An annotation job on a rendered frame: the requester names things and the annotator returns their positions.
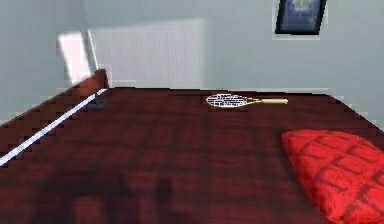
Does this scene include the dark red bed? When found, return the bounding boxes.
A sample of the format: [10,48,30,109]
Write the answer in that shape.
[0,68,384,224]

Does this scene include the small dark grey joystick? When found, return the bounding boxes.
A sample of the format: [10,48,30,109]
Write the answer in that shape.
[90,92,109,111]

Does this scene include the white room door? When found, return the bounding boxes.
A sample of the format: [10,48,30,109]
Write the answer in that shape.
[87,18,206,90]

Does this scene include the red checked pillow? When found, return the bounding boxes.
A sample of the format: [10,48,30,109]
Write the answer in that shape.
[281,129,384,224]

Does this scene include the tennis racket with wooden handle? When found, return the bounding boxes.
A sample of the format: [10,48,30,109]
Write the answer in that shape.
[205,93,289,109]

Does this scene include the black framed wall picture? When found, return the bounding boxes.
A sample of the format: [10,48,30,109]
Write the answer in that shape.
[275,0,328,36]

